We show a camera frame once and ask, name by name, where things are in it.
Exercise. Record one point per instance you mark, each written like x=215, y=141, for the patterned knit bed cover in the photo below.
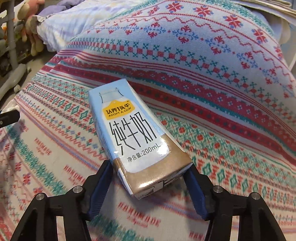
x=211, y=71

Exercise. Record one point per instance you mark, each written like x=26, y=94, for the pink plush toy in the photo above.
x=26, y=14

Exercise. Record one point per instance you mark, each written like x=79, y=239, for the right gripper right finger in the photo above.
x=199, y=187

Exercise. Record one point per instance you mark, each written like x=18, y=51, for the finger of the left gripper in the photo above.
x=9, y=117

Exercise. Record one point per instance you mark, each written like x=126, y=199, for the folded striped sheets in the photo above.
x=282, y=9

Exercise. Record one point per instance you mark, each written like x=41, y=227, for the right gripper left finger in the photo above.
x=96, y=187

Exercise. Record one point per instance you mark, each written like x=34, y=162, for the grey study chair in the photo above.
x=8, y=45

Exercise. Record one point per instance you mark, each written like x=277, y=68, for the light blue milk carton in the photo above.
x=144, y=154

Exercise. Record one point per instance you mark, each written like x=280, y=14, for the blue checkered duvet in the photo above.
x=57, y=24

